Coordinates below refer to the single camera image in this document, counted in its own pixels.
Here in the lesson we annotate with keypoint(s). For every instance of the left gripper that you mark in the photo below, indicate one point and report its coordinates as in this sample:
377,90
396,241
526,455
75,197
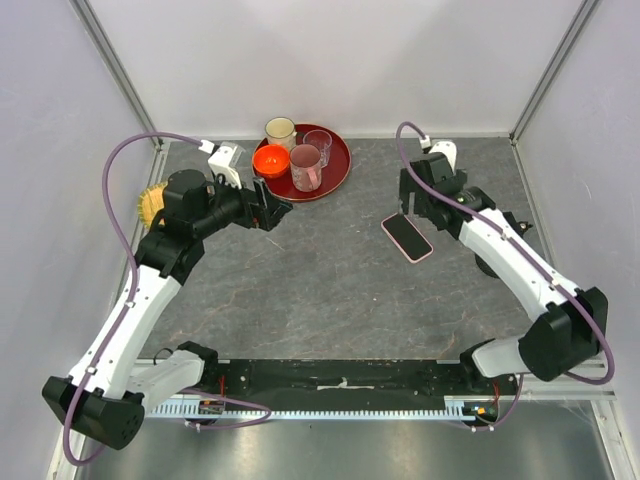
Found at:
256,211

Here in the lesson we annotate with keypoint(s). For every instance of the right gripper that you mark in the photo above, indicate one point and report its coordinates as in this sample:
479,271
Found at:
409,185

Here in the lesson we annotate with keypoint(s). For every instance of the pink cased smartphone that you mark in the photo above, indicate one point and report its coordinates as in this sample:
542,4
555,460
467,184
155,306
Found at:
408,239

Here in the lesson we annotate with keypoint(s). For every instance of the black phone stand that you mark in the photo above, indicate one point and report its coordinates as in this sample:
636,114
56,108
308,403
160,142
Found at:
521,227

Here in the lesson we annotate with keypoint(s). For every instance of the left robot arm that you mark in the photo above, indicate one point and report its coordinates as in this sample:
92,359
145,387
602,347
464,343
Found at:
100,398

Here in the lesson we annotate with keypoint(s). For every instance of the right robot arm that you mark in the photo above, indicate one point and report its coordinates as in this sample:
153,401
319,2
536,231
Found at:
568,322

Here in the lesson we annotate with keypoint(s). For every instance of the orange bowl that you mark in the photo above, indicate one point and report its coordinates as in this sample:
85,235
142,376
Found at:
271,161

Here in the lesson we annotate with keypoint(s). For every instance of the pink glass mug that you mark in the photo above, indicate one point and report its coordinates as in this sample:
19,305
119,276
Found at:
305,167

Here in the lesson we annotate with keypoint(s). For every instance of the cream ceramic cup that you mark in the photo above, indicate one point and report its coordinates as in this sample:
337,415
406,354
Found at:
281,131

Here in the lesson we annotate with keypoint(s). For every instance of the red round tray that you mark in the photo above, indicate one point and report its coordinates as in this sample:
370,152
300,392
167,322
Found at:
333,175

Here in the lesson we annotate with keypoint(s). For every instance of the clear glass tumbler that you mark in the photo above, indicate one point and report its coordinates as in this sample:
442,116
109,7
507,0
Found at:
322,141

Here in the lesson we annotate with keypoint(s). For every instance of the woven bamboo basket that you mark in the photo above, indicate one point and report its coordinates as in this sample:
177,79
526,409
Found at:
150,202

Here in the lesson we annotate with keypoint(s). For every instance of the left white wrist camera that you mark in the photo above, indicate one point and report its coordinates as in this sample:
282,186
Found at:
222,161

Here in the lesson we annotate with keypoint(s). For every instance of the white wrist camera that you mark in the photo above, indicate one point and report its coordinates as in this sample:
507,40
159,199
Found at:
222,161
445,147

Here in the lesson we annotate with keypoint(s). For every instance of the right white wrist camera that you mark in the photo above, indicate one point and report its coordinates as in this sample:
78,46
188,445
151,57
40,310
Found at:
445,147

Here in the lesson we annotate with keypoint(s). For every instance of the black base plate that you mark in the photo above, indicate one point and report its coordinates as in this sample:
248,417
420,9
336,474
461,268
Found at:
348,385

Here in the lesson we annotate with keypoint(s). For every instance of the left aluminium frame post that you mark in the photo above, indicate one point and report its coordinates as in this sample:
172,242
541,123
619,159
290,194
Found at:
101,41

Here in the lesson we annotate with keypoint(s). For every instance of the aluminium frame post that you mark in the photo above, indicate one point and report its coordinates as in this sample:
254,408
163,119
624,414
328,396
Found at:
564,48
101,41

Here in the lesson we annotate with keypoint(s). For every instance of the slotted cable duct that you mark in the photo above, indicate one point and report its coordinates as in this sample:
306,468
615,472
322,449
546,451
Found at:
192,408

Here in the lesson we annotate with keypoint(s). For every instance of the right aluminium frame post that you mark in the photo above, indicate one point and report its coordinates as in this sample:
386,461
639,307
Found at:
564,48

